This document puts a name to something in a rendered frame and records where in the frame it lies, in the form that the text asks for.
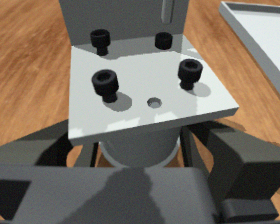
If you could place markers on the white rimmed tray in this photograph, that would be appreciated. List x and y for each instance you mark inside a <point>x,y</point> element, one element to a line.
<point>263,22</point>

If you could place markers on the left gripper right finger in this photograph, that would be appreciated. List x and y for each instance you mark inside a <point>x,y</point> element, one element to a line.
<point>245,167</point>

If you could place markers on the grey l-shaped bracket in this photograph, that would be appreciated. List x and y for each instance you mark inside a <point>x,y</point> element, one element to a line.
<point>145,73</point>

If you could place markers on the blue electric screwdriver barrel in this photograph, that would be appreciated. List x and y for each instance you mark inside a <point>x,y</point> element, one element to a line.
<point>167,11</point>

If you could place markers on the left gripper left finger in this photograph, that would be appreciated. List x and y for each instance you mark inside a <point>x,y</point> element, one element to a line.
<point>47,147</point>

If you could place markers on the black socket head screw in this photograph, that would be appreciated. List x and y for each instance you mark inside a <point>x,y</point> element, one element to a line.
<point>100,39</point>
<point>189,72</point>
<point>163,40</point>
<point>106,84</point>

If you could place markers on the dark grey cylinder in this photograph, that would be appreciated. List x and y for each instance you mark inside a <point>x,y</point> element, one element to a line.
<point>153,149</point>

